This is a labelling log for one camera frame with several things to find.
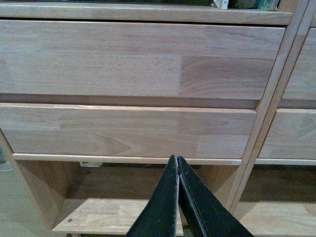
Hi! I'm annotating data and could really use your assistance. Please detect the right unit upper drawer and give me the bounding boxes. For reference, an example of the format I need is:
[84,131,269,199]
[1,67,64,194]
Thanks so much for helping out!
[282,28,316,100]

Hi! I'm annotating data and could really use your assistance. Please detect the left wooden shelf unit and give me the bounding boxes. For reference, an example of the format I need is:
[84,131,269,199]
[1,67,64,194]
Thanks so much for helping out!
[0,0,294,237]

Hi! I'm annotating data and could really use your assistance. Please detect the left unit lower drawer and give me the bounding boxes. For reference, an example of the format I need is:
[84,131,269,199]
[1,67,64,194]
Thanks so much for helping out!
[0,103,257,158]

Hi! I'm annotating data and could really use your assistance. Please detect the left unit upper drawer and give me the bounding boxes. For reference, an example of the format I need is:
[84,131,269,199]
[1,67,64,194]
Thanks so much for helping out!
[0,20,285,100]

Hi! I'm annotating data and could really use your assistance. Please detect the unit drawer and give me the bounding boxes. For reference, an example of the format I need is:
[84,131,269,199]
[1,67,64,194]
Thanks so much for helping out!
[0,20,285,100]
[259,109,316,160]
[282,28,316,100]
[0,103,257,158]

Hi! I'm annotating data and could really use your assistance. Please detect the right wooden shelf unit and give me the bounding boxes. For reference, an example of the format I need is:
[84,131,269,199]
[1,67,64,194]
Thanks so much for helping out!
[230,0,316,237]

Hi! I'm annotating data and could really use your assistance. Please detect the books on shelf top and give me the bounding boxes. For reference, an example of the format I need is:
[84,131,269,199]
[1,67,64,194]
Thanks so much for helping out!
[210,0,280,11]

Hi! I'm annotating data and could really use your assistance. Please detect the wooden shelf unit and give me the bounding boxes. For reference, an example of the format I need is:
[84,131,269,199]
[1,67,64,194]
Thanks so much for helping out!
[230,0,316,237]
[0,0,294,237]

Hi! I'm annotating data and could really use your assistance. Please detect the right unit lower drawer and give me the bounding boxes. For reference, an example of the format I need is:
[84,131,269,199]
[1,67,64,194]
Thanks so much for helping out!
[259,109,316,160]

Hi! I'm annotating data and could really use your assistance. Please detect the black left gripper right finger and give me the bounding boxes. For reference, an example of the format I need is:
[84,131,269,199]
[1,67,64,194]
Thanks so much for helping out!
[177,157,253,237]

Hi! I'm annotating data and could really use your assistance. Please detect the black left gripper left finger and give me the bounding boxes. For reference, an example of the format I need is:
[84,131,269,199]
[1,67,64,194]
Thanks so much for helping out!
[126,155,180,237]

